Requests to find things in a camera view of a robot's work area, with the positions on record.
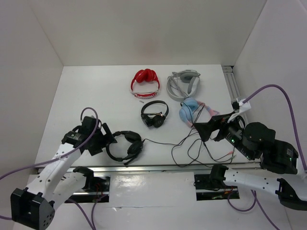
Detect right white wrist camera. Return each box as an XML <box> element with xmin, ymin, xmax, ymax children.
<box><xmin>227</xmin><ymin>98</ymin><xmax>251</xmax><ymax>123</ymax></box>

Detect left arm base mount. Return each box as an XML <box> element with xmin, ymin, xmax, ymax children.
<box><xmin>65</xmin><ymin>176</ymin><xmax>110</xmax><ymax>204</ymax></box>

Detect grey white headphones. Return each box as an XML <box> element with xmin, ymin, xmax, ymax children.
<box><xmin>166</xmin><ymin>69</ymin><xmax>201</xmax><ymax>102</ymax></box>

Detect small black on-ear headphones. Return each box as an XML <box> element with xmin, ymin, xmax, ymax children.
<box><xmin>141</xmin><ymin>100</ymin><xmax>169</xmax><ymax>128</ymax></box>

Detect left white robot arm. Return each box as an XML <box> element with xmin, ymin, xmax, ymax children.
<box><xmin>10</xmin><ymin>116</ymin><xmax>114</xmax><ymax>230</ymax></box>

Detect blue pink cat headphones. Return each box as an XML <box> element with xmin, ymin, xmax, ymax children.
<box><xmin>179</xmin><ymin>98</ymin><xmax>219</xmax><ymax>127</ymax></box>

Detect aluminium side rail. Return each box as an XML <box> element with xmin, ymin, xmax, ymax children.
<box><xmin>222</xmin><ymin>66</ymin><xmax>248</xmax><ymax>124</ymax></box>

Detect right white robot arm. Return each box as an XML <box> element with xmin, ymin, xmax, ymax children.
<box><xmin>194</xmin><ymin>114</ymin><xmax>307</xmax><ymax>211</ymax></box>

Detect black headset with microphone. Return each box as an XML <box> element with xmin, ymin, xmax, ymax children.
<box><xmin>105</xmin><ymin>130</ymin><xmax>238</xmax><ymax>167</ymax></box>

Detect red white headphones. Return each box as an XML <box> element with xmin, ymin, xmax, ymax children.
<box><xmin>130</xmin><ymin>69</ymin><xmax>160</xmax><ymax>99</ymax></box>

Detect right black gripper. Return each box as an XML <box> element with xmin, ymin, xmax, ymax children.
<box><xmin>191</xmin><ymin>109</ymin><xmax>253</xmax><ymax>159</ymax></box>

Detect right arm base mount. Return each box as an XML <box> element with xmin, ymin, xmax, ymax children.
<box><xmin>194</xmin><ymin>174</ymin><xmax>240</xmax><ymax>201</ymax></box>

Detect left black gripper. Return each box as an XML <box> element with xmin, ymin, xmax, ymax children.
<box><xmin>88</xmin><ymin>122</ymin><xmax>117</xmax><ymax>156</ymax></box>

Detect aluminium front rail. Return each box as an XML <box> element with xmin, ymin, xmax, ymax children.
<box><xmin>35</xmin><ymin>162</ymin><xmax>262</xmax><ymax>173</ymax></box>

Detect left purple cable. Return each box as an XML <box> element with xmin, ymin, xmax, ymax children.
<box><xmin>0</xmin><ymin>107</ymin><xmax>99</xmax><ymax>230</ymax></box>

